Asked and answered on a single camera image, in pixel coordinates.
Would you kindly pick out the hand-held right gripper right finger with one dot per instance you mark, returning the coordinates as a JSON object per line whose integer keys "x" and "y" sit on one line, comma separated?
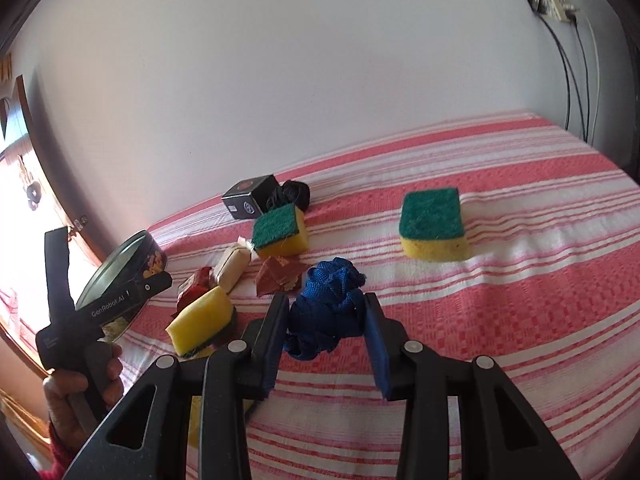
{"x": 380, "y": 355}

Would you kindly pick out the black cloth bundle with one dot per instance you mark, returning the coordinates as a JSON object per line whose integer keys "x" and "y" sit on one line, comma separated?
{"x": 295, "y": 192}

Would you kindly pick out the person's left hand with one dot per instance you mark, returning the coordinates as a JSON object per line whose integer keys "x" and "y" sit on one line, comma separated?
{"x": 62, "y": 410}

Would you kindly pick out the wall socket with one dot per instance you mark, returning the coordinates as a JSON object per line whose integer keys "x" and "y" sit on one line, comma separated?
{"x": 555, "y": 2}

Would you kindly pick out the dark hanging ornament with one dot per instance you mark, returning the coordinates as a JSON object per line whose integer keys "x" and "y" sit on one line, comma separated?
{"x": 33, "y": 192}

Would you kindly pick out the red striped cloth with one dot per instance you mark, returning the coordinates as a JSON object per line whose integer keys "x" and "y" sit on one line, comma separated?
{"x": 500, "y": 335}

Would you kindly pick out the red snack packet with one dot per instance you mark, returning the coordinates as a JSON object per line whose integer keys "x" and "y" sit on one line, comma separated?
{"x": 195, "y": 287}
{"x": 275, "y": 280}

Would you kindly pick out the small black box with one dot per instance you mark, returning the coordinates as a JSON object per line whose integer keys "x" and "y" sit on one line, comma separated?
{"x": 250, "y": 195}

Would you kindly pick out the metal latch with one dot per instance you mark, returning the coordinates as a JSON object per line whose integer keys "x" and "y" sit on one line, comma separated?
{"x": 80, "y": 223}

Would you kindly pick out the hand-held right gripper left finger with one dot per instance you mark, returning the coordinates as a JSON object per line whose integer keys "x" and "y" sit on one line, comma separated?
{"x": 267, "y": 350}

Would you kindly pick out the wooden frame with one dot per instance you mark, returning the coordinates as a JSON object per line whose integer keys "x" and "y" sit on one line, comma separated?
{"x": 22, "y": 110}

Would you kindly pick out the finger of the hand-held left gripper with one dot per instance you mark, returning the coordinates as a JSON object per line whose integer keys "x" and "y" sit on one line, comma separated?
{"x": 150, "y": 288}

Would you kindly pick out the beige snack packet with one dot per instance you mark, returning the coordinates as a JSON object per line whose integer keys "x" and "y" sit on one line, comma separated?
{"x": 232, "y": 264}

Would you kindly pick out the round metal tin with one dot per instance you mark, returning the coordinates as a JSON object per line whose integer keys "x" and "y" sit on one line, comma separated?
{"x": 120, "y": 265}

